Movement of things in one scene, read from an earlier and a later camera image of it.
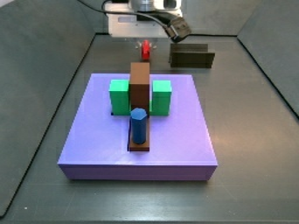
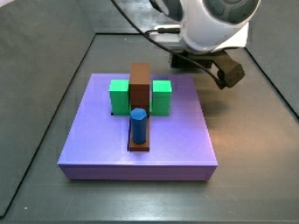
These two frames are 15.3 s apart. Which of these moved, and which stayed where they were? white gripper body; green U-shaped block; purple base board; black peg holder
Moved: white gripper body
Stayed: black peg holder; purple base board; green U-shaped block
